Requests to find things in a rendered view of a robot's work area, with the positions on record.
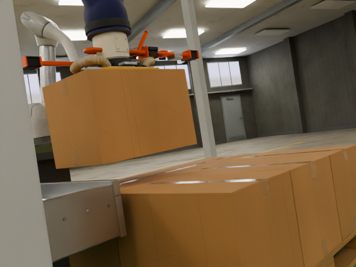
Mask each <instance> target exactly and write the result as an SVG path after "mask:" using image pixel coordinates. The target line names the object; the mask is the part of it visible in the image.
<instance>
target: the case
mask: <svg viewBox="0 0 356 267"><path fill-rule="evenodd" d="M42 91H43V97H44V103H45V107H46V113H47V119H48V125H49V131H50V138H51V143H52V150H53V154H54V160H55V166H56V169H61V168H73V167H84V166H97V165H105V164H110V163H115V162H119V161H124V160H127V159H132V158H136V157H141V156H146V155H150V154H155V153H160V152H164V151H168V150H172V149H177V148H182V147H186V146H191V145H196V144H197V139H196V135H195V128H194V122H193V116H192V110H191V103H190V97H189V91H188V85H187V81H186V74H185V69H86V70H84V71H81V72H79V73H77V74H74V75H72V76H69V77H67V78H64V79H62V80H60V81H57V82H55V83H52V84H50V85H47V86H45V87H43V88H42Z"/></svg>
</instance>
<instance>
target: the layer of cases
mask: <svg viewBox="0 0 356 267"><path fill-rule="evenodd" d="M119 185H120V192H121V199H122V205H123V212H124V219H125V223H126V230H127V236H124V237H118V238H115V239H113V240H110V241H108V242H105V243H103V244H100V245H97V246H94V247H92V248H89V249H87V250H84V251H82V252H79V253H76V254H74V255H71V256H69V263H70V267H314V266H315V265H316V264H317V263H318V262H320V261H321V260H322V259H323V258H324V257H325V256H326V255H327V254H329V253H330V252H331V251H332V250H333V249H335V248H336V247H337V246H338V245H339V244H340V243H341V242H342V241H344V240H345V239H346V238H347V237H348V236H349V235H350V234H351V233H353V232H354V231H355V230H356V145H345V146H333V147H321V148H309V149H297V150H285V151H278V152H266V153H254V154H242V155H230V156H218V157H209V158H205V159H201V160H198V161H193V162H189V163H185V164H181V165H176V166H172V167H168V168H164V169H161V170H156V171H152V172H148V173H144V174H139V175H135V176H131V177H127V178H123V179H119Z"/></svg>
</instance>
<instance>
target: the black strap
mask: <svg viewBox="0 0 356 267"><path fill-rule="evenodd" d="M109 26H125V27H127V28H129V30H130V31H131V26H130V22H129V21H128V20H127V19H124V18H120V17H109V18H103V19H98V20H95V21H92V22H90V23H88V24H87V25H86V26H84V29H85V35H86V36H87V34H88V33H89V32H90V31H92V30H95V29H99V28H104V27H109Z"/></svg>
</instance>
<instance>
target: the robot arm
mask: <svg viewBox="0 0 356 267"><path fill-rule="evenodd" d="M21 22H22V23H23V25H24V26H25V27H26V28H28V29H29V30H30V31H31V32H32V33H33V34H34V36H35V39H36V42H37V45H38V47H39V56H41V58H42V61H56V54H55V48H56V47H57V45H58V43H60V44H61V45H62V46H63V47H64V49H65V51H66V53H67V56H68V58H69V60H70V61H77V60H79V57H78V54H77V52H76V49H75V47H74V44H73V42H72V41H71V39H70V38H69V37H68V36H67V35H66V34H64V33H63V32H62V31H61V30H60V29H59V28H58V27H57V25H56V24H55V23H54V22H53V21H52V20H50V19H48V18H46V17H44V16H42V15H40V14H37V13H35V12H31V11H26V12H23V14H22V15H21ZM55 82H56V67H55V66H42V67H40V95H41V103H31V104H28V105H29V112H30V119H31V126H32V133H33V140H34V146H35V147H41V146H46V145H52V143H51V138H50V131H49V125H48V119H47V113H46V107H45V101H44V97H43V91H42V88H43V87H45V86H47V85H50V84H52V83H55Z"/></svg>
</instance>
